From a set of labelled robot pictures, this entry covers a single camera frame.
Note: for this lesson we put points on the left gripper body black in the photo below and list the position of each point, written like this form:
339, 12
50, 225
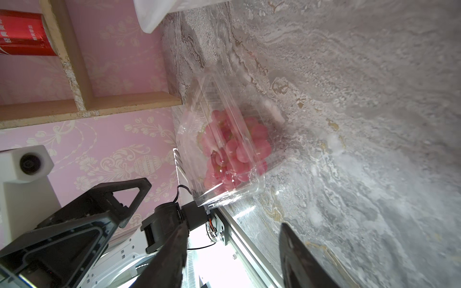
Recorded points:
57, 256

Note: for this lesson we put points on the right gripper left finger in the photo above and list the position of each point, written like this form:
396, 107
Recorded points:
165, 270

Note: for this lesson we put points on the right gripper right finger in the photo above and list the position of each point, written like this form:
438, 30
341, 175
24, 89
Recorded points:
299, 267

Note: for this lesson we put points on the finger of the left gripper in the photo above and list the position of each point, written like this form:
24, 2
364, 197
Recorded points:
101, 199

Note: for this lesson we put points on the red grape bunch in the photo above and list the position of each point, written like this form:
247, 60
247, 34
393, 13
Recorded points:
236, 151

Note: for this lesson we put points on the clear plastic clamshell container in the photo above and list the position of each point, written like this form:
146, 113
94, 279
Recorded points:
211, 90

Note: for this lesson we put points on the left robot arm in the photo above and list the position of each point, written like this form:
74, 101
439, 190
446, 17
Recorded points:
134, 254

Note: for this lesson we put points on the wooden shelf unit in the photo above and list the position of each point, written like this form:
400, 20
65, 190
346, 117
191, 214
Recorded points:
84, 103

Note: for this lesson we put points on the red cola can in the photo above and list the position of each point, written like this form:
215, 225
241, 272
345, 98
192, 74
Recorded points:
24, 33

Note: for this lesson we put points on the white plastic basket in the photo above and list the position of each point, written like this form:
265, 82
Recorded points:
150, 13

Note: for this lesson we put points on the aluminium rail frame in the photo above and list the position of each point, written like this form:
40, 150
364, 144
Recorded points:
257, 268

